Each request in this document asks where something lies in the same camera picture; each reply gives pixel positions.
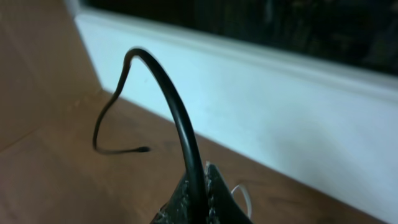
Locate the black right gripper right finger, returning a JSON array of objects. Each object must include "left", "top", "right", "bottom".
[{"left": 205, "top": 162, "right": 252, "bottom": 224}]

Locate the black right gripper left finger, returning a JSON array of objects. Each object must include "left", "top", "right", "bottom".
[{"left": 150, "top": 174, "right": 192, "bottom": 224}]

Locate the long black cable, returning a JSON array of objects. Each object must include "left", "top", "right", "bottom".
[{"left": 92, "top": 47, "right": 210, "bottom": 224}]

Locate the white usb cable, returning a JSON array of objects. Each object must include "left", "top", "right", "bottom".
[{"left": 230, "top": 184, "right": 252, "bottom": 220}]

